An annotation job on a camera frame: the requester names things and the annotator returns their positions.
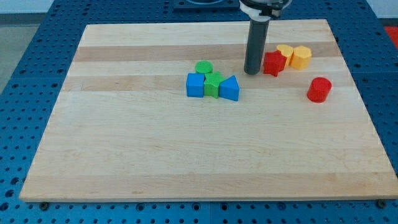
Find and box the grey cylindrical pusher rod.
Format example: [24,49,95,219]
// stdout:
[244,19,269,75]

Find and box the white and black rod mount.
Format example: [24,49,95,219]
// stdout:
[239,0,292,21]

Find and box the red star block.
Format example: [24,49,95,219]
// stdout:
[263,50,287,77]

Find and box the yellow heart block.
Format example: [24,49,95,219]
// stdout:
[276,44,294,67]

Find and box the green star block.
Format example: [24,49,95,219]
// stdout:
[204,71,226,98]

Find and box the yellow hexagon block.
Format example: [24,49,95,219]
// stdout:
[290,45,312,70]

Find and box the blue triangle block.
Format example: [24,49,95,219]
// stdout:
[219,75,240,101]

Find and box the green cylinder block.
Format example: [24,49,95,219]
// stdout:
[195,60,213,74]

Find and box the blue cube block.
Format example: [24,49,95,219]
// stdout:
[186,73,205,98]

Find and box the red cylinder block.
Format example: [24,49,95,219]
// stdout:
[307,77,332,103]

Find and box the light wooden board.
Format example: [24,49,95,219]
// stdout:
[19,19,397,202]

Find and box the dark blue base plate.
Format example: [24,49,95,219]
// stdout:
[170,0,239,12]

